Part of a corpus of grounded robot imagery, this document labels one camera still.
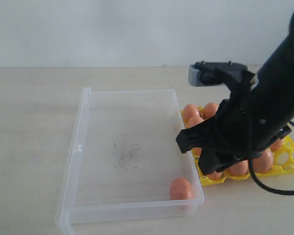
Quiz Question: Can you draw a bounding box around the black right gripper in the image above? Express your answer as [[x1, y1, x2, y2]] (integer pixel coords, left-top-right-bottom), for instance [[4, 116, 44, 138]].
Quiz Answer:
[[176, 83, 291, 175]]

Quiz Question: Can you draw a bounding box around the brown egg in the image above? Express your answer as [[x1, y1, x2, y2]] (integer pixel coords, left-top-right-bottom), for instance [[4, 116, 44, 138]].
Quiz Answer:
[[192, 147, 202, 156], [187, 116, 204, 128], [203, 102, 219, 119], [270, 139, 284, 151], [182, 104, 200, 123], [252, 148, 273, 173], [206, 171, 223, 181], [170, 177, 194, 200], [227, 160, 248, 177]]

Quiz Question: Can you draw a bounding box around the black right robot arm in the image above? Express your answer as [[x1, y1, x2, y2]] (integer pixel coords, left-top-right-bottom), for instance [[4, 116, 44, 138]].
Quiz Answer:
[[176, 12, 294, 175]]

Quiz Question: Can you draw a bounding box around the yellow plastic egg tray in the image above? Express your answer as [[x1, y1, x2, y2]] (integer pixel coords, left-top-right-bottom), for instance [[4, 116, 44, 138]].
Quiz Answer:
[[183, 106, 294, 186]]

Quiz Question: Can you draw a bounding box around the clear plastic storage box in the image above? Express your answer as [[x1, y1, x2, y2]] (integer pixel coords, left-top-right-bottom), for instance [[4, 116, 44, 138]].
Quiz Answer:
[[55, 88, 204, 235]]

